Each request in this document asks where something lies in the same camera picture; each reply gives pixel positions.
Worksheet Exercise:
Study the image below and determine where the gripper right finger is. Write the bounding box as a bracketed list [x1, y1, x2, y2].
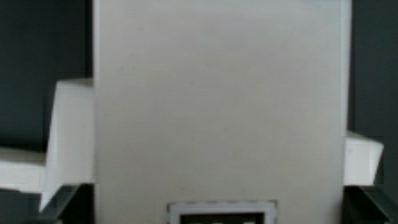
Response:
[342, 186, 398, 224]

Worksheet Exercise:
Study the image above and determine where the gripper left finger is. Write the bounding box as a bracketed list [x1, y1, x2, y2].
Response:
[28, 184, 95, 224]

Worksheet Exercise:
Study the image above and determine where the white cabinet body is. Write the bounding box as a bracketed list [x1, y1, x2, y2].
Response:
[38, 78, 383, 210]

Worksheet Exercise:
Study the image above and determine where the small white tagged box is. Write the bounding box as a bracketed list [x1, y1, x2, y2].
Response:
[93, 0, 351, 224]

